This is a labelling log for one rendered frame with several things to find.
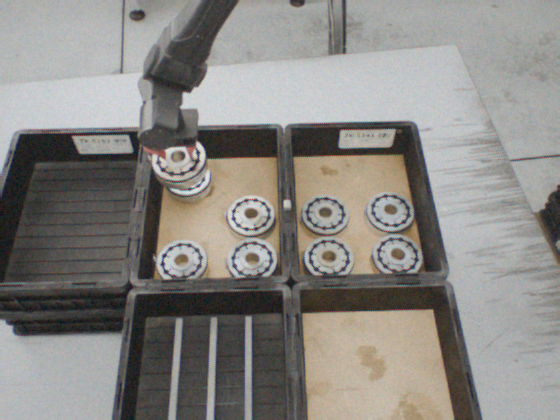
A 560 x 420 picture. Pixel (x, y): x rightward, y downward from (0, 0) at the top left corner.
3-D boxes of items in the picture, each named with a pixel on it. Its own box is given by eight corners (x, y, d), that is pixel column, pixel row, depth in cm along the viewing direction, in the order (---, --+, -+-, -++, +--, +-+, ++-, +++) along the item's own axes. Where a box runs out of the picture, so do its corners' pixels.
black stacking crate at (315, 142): (284, 157, 140) (284, 125, 131) (406, 155, 141) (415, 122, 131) (290, 309, 118) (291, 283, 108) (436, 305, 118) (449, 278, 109)
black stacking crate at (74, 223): (33, 163, 139) (15, 131, 130) (157, 160, 140) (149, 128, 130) (-8, 317, 117) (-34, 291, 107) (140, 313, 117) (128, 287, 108)
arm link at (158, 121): (208, 57, 92) (156, 38, 88) (210, 113, 86) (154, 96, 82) (178, 102, 100) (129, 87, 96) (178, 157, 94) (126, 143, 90)
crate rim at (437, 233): (283, 130, 132) (283, 123, 130) (414, 127, 133) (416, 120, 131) (290, 288, 110) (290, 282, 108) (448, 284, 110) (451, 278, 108)
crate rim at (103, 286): (18, 136, 131) (14, 128, 129) (151, 133, 132) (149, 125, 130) (-31, 296, 109) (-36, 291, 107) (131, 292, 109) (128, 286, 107)
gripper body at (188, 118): (197, 143, 102) (190, 116, 96) (139, 145, 102) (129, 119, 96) (199, 114, 105) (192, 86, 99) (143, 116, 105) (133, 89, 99)
